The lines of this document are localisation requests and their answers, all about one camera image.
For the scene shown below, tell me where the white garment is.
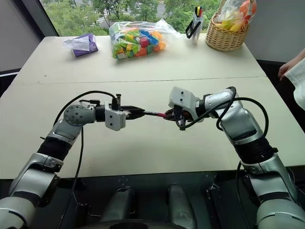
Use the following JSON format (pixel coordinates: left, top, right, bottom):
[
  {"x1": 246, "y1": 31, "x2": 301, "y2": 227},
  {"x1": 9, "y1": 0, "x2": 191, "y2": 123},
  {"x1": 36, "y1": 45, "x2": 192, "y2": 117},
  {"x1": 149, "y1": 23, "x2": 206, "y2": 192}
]
[{"x1": 284, "y1": 51, "x2": 305, "y2": 112}]

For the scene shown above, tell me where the person's bare hand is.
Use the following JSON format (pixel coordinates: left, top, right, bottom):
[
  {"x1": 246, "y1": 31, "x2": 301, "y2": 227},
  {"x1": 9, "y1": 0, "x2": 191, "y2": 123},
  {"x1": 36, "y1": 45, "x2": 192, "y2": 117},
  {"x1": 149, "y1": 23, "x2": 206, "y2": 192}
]
[{"x1": 278, "y1": 62, "x2": 295, "y2": 82}]

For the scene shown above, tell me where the black clip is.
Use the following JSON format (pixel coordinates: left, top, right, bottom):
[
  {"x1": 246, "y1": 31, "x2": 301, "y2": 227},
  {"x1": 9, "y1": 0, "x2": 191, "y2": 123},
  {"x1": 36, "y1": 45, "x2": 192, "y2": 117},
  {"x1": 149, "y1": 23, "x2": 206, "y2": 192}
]
[{"x1": 185, "y1": 21, "x2": 202, "y2": 39}]

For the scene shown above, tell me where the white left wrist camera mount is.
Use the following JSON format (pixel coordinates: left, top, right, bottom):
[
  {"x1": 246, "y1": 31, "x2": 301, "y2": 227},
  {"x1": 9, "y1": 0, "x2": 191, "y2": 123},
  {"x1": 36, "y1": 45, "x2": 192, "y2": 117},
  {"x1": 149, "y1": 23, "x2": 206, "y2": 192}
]
[{"x1": 104, "y1": 104, "x2": 127, "y2": 132}]

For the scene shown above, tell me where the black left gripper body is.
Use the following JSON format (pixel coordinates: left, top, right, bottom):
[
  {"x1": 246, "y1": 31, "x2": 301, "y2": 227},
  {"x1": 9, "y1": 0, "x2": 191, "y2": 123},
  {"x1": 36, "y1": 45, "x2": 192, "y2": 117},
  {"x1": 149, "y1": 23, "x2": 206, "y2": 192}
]
[{"x1": 118, "y1": 106, "x2": 132, "y2": 121}]

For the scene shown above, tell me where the bag of colourful building blocks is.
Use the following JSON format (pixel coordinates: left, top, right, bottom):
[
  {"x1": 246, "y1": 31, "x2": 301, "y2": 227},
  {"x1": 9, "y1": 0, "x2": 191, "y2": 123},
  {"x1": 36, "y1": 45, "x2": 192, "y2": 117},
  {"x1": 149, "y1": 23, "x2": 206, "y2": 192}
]
[{"x1": 108, "y1": 18, "x2": 182, "y2": 61}]

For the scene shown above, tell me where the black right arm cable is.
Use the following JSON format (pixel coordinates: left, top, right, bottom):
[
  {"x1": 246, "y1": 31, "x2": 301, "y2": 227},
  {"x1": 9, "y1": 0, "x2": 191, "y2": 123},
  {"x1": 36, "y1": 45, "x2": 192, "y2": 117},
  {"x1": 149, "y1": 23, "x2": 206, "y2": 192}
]
[{"x1": 175, "y1": 86, "x2": 269, "y2": 200}]

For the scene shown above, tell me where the grey rounded shape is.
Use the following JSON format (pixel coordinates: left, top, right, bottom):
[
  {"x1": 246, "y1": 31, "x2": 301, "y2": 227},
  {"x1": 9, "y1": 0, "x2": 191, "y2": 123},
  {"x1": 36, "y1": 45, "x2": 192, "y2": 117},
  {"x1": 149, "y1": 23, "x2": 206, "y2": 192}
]
[
  {"x1": 166, "y1": 183, "x2": 199, "y2": 229},
  {"x1": 102, "y1": 185, "x2": 137, "y2": 224}
]

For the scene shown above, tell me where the clear pen holder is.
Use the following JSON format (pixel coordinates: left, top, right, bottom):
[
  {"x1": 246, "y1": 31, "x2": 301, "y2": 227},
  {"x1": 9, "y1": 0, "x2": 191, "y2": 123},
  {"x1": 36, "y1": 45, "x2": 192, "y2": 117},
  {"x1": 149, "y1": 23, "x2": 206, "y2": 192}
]
[{"x1": 191, "y1": 10, "x2": 204, "y2": 45}]

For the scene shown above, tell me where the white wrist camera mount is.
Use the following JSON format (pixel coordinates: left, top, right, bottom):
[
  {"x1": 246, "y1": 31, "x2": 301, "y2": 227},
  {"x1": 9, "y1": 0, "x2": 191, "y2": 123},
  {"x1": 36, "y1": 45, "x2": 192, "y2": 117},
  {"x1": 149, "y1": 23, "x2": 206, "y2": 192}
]
[
  {"x1": 168, "y1": 86, "x2": 201, "y2": 120},
  {"x1": 104, "y1": 104, "x2": 127, "y2": 132}
]

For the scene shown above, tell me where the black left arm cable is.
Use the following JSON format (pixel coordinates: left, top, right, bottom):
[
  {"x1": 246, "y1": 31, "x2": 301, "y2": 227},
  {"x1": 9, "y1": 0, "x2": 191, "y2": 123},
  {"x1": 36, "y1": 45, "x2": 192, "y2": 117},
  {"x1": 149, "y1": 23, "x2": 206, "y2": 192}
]
[{"x1": 52, "y1": 90, "x2": 123, "y2": 229}]

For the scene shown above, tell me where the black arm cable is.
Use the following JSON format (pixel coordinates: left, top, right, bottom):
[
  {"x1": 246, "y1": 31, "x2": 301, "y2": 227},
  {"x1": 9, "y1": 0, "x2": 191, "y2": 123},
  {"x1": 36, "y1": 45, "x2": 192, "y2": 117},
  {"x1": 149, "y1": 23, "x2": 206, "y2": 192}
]
[
  {"x1": 52, "y1": 90, "x2": 123, "y2": 229},
  {"x1": 175, "y1": 86, "x2": 269, "y2": 200}
]

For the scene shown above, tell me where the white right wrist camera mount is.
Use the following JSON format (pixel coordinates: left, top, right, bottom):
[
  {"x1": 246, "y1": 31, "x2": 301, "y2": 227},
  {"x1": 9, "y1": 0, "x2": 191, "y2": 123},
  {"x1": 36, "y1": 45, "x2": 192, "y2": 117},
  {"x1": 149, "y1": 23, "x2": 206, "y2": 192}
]
[{"x1": 168, "y1": 86, "x2": 201, "y2": 120}]

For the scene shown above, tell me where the purple tissue box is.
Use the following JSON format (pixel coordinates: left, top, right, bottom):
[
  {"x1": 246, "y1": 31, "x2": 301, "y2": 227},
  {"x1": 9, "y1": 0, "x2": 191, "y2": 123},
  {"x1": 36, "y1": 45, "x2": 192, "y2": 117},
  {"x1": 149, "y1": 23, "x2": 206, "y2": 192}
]
[{"x1": 62, "y1": 33, "x2": 99, "y2": 58}]

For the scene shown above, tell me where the dark window frame post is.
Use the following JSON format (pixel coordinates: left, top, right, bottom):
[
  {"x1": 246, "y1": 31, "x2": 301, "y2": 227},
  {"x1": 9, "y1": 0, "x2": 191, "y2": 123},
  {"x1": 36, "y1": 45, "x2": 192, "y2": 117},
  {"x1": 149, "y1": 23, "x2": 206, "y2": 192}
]
[{"x1": 35, "y1": 0, "x2": 61, "y2": 37}]

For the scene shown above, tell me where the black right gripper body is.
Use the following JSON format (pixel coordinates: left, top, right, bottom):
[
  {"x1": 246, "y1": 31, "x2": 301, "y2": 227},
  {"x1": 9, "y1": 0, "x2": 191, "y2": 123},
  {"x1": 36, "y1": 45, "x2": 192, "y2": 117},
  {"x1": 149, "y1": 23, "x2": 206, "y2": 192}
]
[{"x1": 173, "y1": 104, "x2": 193, "y2": 123}]

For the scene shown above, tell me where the bag of toy fruit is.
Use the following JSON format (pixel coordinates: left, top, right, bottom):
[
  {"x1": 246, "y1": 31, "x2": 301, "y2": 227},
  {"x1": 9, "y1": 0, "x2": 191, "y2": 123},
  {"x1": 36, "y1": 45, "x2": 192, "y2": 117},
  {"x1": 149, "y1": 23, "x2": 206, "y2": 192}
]
[{"x1": 217, "y1": 0, "x2": 258, "y2": 32}]

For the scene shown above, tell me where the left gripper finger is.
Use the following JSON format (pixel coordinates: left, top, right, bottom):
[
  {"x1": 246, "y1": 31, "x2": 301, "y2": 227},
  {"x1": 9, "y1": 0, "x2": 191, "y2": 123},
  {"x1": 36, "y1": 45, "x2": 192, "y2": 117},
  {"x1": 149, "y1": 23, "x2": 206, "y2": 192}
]
[
  {"x1": 124, "y1": 105, "x2": 145, "y2": 113},
  {"x1": 126, "y1": 112, "x2": 145, "y2": 121}
]

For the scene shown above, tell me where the wicker basket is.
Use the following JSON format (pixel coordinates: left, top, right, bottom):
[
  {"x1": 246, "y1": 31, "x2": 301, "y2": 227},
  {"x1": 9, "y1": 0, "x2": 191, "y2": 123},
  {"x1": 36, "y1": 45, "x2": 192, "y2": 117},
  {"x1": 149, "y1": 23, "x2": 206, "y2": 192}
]
[{"x1": 205, "y1": 11, "x2": 251, "y2": 52}]

